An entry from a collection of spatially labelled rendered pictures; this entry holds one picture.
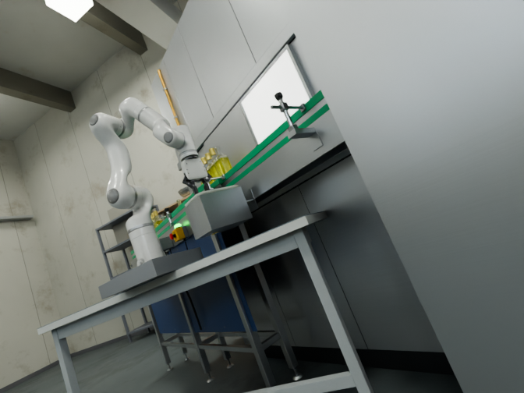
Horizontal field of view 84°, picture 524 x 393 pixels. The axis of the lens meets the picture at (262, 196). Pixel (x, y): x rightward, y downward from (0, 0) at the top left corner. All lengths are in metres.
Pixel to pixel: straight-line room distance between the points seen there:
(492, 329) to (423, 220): 0.26
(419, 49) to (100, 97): 7.22
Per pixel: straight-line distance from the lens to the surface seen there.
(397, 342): 1.45
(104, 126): 1.62
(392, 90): 0.77
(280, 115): 1.46
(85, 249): 7.76
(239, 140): 1.70
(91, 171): 7.54
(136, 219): 1.48
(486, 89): 0.72
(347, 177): 1.28
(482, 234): 0.75
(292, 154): 1.17
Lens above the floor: 0.70
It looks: 9 degrees up
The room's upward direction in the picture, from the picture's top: 22 degrees counter-clockwise
